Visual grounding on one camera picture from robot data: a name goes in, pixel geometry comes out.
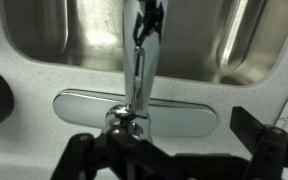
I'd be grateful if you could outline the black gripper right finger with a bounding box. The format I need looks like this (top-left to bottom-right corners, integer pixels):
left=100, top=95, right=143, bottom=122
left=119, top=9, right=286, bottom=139
left=229, top=105, right=288, bottom=180

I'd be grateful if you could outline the chrome faucet spout and base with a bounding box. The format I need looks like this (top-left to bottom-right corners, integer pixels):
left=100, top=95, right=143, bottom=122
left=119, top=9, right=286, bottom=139
left=52, top=0, right=219, bottom=142

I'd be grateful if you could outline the chrome tap lever handle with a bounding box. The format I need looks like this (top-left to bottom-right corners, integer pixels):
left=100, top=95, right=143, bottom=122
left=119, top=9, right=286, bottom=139
left=129, top=45, right=150, bottom=118

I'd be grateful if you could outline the stainless steel sink basin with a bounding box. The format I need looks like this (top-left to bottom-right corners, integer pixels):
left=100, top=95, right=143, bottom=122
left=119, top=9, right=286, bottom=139
left=0, top=0, right=288, bottom=88

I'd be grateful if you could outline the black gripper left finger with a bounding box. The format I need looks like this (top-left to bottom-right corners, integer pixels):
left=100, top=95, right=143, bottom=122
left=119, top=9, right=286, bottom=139
left=49, top=128, right=173, bottom=180

